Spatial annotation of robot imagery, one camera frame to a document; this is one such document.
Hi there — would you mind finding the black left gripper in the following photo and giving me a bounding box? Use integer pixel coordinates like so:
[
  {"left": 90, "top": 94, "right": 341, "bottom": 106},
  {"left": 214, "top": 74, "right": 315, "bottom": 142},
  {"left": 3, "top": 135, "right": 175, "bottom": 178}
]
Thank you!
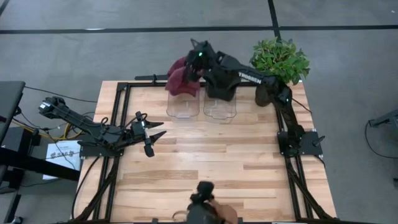
[{"left": 124, "top": 111, "right": 167, "bottom": 158}]

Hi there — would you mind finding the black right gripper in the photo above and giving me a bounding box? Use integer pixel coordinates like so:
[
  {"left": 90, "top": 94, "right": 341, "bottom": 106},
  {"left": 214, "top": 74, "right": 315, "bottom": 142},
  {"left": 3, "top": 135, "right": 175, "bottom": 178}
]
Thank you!
[{"left": 185, "top": 39, "right": 217, "bottom": 82}]

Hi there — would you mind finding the dark grey baseball cap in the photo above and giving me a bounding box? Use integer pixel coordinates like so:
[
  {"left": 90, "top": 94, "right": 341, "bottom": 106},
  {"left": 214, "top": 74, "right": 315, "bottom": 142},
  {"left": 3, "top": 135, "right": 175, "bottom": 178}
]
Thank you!
[
  {"left": 206, "top": 88, "right": 237, "bottom": 102},
  {"left": 204, "top": 68, "right": 243, "bottom": 94}
]

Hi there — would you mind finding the clear plastic bin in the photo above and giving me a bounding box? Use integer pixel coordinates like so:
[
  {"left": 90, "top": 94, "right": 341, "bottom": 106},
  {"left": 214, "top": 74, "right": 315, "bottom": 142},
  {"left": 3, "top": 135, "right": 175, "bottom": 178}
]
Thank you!
[
  {"left": 166, "top": 90, "right": 201, "bottom": 119},
  {"left": 203, "top": 96, "right": 238, "bottom": 121}
]

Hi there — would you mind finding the black plant pot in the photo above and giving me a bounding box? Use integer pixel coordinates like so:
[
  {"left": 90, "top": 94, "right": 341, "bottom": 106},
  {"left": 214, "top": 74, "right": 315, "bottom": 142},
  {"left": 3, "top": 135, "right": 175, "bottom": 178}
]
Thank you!
[{"left": 254, "top": 83, "right": 276, "bottom": 108}]

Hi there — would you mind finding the green leafy plant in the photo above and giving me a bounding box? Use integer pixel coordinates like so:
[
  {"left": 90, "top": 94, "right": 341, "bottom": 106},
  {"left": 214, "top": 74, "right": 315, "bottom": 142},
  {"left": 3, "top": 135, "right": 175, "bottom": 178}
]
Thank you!
[{"left": 249, "top": 37, "right": 311, "bottom": 87}]

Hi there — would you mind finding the white printed paper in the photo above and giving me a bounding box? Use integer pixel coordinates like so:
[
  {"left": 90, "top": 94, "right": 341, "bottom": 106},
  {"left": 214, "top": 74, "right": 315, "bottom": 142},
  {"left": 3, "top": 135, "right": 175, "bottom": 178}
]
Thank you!
[{"left": 42, "top": 139, "right": 82, "bottom": 180}]

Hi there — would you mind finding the person's hand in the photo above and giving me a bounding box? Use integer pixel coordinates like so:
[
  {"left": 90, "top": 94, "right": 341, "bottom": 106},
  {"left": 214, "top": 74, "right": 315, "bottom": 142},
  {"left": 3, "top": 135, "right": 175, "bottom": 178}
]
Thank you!
[{"left": 211, "top": 200, "right": 239, "bottom": 224}]

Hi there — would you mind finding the black stand beam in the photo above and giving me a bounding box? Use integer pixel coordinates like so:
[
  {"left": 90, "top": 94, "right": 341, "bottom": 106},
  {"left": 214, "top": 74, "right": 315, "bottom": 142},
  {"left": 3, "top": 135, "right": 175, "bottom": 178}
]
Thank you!
[{"left": 0, "top": 146, "right": 81, "bottom": 182}]

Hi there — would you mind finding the grey stand foot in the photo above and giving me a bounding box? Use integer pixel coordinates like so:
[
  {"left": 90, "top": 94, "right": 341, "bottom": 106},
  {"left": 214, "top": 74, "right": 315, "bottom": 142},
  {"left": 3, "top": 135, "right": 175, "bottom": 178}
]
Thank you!
[{"left": 368, "top": 108, "right": 398, "bottom": 138}]

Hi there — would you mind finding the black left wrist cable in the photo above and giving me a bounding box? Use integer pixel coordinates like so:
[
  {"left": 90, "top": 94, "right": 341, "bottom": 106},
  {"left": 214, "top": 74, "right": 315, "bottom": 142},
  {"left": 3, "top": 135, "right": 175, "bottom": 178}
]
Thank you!
[{"left": 124, "top": 112, "right": 147, "bottom": 128}]

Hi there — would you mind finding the black bracket bar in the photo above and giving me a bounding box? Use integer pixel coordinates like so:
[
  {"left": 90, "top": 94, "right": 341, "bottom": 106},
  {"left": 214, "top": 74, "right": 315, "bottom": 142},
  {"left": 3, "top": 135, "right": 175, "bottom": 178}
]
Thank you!
[{"left": 134, "top": 73, "right": 169, "bottom": 82}]

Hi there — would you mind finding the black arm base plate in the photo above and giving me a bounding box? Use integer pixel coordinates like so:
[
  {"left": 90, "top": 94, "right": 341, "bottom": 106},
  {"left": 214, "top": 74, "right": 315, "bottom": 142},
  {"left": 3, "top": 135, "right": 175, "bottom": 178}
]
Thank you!
[
  {"left": 277, "top": 130, "right": 326, "bottom": 157},
  {"left": 80, "top": 140, "right": 126, "bottom": 158}
]

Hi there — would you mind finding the yellow cable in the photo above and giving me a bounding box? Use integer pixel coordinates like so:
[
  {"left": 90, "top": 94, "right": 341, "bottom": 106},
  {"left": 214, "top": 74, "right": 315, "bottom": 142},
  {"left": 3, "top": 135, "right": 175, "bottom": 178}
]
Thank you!
[{"left": 11, "top": 119, "right": 82, "bottom": 141}]

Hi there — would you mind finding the black floor cable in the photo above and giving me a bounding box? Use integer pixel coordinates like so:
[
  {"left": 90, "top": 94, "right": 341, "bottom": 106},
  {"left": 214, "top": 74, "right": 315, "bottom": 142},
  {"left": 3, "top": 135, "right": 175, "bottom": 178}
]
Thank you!
[
  {"left": 364, "top": 119, "right": 398, "bottom": 159},
  {"left": 24, "top": 86, "right": 98, "bottom": 103}
]

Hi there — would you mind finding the black base cable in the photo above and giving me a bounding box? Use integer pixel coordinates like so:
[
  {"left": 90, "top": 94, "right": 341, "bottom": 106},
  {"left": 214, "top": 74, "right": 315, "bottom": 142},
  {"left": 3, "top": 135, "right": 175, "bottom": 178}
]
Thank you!
[{"left": 71, "top": 155, "right": 102, "bottom": 220}]

